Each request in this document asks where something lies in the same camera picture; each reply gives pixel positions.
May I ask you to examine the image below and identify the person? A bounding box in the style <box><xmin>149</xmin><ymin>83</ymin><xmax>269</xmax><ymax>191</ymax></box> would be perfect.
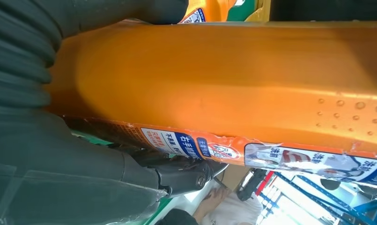
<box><xmin>155</xmin><ymin>186</ymin><xmax>264</xmax><ymax>225</ymax></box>

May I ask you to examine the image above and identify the clear plastic film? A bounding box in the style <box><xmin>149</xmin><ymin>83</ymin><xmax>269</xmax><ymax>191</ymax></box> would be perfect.
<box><xmin>0</xmin><ymin>161</ymin><xmax>169</xmax><ymax>225</ymax></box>

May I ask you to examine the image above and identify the blue metal shelf frame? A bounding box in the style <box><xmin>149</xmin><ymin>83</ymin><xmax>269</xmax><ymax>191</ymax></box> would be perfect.
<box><xmin>259</xmin><ymin>172</ymin><xmax>377</xmax><ymax>225</ymax></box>

